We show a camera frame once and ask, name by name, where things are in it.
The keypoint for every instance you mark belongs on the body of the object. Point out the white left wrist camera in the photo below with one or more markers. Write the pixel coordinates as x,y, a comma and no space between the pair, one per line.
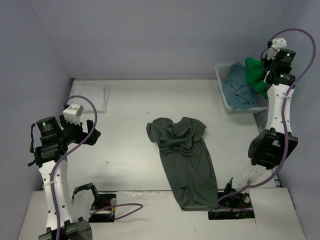
73,113

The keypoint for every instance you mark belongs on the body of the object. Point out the light blue t-shirt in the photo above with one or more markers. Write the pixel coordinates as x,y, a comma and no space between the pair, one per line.
237,92

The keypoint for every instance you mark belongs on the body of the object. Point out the white t-shirt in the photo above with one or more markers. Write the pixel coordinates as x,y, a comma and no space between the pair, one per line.
97,94

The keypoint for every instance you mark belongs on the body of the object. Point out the white plastic laundry basket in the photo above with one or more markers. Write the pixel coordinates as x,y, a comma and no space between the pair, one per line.
221,70

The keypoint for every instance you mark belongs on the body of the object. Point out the green t-shirt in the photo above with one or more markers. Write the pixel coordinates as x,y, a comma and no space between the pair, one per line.
254,75

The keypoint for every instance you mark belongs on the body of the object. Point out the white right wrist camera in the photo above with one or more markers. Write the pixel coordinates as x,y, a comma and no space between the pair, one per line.
274,47

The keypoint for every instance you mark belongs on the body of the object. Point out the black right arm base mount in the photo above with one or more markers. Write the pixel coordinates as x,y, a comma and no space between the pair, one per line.
236,207

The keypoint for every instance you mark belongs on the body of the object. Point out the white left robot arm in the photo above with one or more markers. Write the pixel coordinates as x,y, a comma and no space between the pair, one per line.
67,214

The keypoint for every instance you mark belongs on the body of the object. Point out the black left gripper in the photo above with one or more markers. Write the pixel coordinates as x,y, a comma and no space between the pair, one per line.
83,132

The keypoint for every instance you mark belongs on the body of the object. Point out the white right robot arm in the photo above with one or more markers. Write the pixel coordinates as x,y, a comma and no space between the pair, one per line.
269,150

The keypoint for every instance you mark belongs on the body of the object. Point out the grey t-shirt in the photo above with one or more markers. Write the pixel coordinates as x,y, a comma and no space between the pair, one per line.
186,162

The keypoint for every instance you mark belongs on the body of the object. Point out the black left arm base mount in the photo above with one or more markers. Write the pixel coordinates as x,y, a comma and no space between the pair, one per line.
106,199

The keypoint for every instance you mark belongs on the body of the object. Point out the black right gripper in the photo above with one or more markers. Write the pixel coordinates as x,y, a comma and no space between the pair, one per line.
266,63

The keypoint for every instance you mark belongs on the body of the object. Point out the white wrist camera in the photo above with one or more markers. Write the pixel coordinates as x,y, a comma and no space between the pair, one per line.
274,47
73,113

